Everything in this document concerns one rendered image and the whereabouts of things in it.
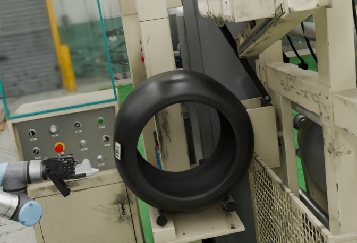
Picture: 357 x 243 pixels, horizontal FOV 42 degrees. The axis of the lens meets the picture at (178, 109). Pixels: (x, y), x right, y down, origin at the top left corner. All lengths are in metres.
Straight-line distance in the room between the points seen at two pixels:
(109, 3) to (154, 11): 8.70
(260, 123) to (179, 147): 0.38
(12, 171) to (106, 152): 0.71
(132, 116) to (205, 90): 0.29
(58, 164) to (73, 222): 0.74
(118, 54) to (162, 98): 9.04
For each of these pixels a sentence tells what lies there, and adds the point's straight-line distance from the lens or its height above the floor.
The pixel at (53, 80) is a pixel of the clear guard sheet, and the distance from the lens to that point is 2.37.
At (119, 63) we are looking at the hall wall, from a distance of 10.75.
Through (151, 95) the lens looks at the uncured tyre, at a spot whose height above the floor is 1.40.
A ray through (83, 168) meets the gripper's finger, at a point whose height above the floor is 1.14.
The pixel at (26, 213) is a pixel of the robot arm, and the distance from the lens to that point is 1.78.
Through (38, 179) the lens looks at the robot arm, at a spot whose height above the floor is 1.14.
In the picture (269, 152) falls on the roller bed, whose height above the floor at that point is 0.98.
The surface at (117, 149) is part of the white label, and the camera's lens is 1.76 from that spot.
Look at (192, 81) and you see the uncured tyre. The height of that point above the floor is 1.43.
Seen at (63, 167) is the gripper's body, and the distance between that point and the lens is 1.88.
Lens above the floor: 1.76
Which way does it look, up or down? 14 degrees down
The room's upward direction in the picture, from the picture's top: 9 degrees counter-clockwise
